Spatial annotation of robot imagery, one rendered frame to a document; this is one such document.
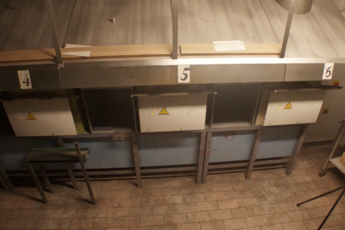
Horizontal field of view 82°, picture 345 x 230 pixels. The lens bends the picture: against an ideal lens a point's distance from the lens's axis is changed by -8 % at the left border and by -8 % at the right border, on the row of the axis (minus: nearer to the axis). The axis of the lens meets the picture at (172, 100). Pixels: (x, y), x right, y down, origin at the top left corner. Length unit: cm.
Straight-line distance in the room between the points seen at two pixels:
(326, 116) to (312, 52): 176
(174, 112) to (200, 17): 86
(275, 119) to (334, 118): 163
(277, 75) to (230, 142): 104
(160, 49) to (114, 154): 139
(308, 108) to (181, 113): 130
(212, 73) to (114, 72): 73
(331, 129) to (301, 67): 211
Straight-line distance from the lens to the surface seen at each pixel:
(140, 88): 198
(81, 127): 230
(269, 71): 184
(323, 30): 239
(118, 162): 261
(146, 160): 257
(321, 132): 385
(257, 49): 181
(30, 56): 186
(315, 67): 206
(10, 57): 195
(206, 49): 167
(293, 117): 245
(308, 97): 241
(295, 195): 308
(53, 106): 211
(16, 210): 312
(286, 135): 283
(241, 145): 265
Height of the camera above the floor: 215
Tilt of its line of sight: 28 degrees down
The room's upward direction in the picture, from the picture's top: straight up
